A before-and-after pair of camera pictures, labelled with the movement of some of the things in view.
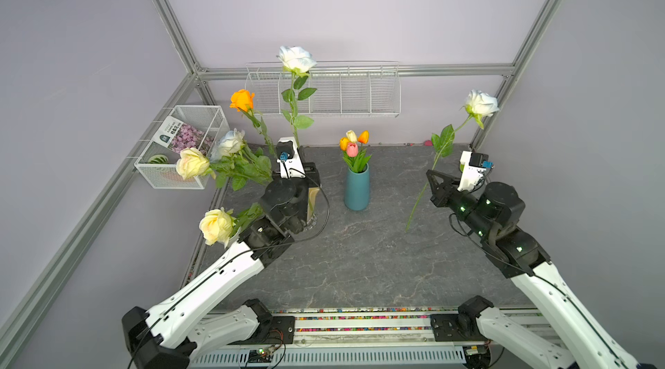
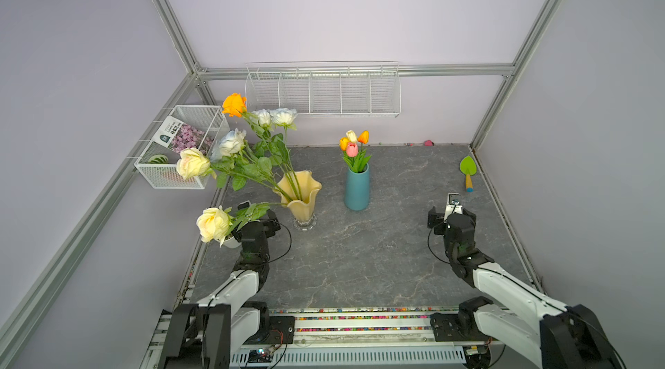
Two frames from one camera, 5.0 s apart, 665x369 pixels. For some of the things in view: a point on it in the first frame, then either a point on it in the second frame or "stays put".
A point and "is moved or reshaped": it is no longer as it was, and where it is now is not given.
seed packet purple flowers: [178, 136] stays put
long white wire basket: [344, 89] stays put
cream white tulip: [351, 136] stays put
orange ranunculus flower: [242, 100] is moved or reshaped
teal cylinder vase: [358, 190] stays put
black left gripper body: [301, 187] → [267, 231]
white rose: [478, 104] → [284, 117]
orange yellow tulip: [364, 137] stays put
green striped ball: [158, 158] stays put
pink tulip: [352, 149] stays put
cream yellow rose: [220, 225] stays put
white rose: [299, 61] → [285, 118]
